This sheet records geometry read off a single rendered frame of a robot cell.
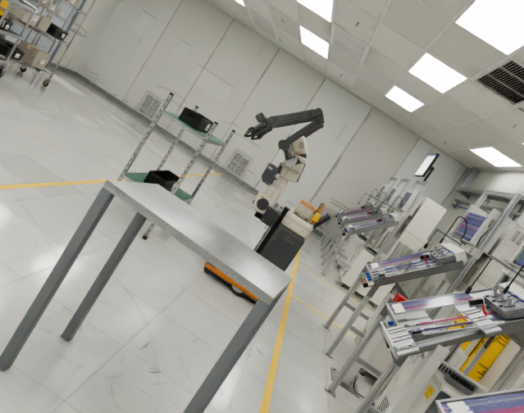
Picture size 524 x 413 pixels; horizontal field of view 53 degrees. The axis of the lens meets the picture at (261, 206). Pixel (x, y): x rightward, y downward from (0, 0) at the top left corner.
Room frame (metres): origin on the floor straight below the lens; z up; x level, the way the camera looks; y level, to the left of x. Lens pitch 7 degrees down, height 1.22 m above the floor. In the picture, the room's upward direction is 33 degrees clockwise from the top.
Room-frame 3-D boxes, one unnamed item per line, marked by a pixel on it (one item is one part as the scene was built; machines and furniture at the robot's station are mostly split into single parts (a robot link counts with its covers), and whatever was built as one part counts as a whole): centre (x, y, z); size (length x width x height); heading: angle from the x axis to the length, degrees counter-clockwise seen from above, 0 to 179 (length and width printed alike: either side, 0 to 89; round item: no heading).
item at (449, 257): (4.49, -1.56, 0.66); 1.01 x 0.73 x 1.31; 87
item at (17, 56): (7.04, 4.07, 0.29); 0.40 x 0.30 x 0.14; 177
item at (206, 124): (4.52, 0.86, 1.01); 0.57 x 0.17 x 0.11; 177
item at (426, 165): (7.75, -1.73, 2.10); 0.58 x 0.14 x 0.41; 177
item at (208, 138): (4.53, 0.84, 0.55); 0.91 x 0.46 x 1.10; 177
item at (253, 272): (1.92, 0.11, 0.40); 0.70 x 0.45 x 0.80; 81
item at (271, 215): (4.41, -0.05, 0.68); 0.28 x 0.27 x 0.25; 177
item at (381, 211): (9.19, -1.94, 0.95); 1.37 x 0.82 x 1.90; 87
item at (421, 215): (7.74, -1.88, 0.95); 1.36 x 0.82 x 1.90; 87
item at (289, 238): (4.46, -0.31, 0.59); 0.55 x 0.34 x 0.83; 177
